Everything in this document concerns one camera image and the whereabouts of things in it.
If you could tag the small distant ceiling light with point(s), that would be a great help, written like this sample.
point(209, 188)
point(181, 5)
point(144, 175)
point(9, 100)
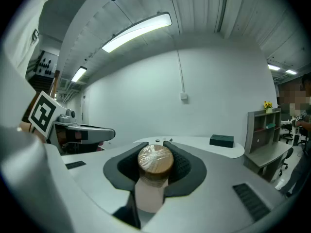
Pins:
point(291, 71)
point(274, 67)

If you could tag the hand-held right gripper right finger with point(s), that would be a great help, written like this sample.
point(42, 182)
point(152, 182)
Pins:
point(189, 171)

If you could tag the dark wooden staircase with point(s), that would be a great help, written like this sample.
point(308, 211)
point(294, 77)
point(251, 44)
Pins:
point(41, 81)

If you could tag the white wall conduit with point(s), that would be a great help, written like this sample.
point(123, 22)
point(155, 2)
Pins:
point(180, 71)

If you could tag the white oval table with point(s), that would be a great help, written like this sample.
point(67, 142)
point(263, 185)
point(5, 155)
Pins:
point(194, 144)

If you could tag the person's white shirt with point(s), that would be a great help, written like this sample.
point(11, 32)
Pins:
point(22, 33)

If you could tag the black office chair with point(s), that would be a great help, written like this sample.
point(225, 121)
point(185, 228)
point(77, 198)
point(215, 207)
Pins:
point(286, 161)
point(288, 132)

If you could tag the small orange round object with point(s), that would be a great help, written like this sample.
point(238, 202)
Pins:
point(155, 159)

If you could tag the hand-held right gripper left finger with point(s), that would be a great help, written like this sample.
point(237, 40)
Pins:
point(121, 169)

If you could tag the grey wooden shelf desk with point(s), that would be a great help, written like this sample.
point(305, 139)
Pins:
point(264, 154)

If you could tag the dark green box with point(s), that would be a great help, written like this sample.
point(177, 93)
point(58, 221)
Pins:
point(221, 140)

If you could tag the white wall junction box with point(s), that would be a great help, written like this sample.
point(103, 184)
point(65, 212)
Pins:
point(184, 96)

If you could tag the yellow flowers in pot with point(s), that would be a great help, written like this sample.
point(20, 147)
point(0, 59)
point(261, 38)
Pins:
point(268, 106)

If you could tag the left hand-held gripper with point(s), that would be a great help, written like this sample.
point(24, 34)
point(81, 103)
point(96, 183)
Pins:
point(42, 113)

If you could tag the long ceiling light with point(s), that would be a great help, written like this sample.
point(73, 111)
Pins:
point(138, 31)

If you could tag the short ceiling light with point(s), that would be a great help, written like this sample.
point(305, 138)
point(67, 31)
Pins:
point(79, 74)

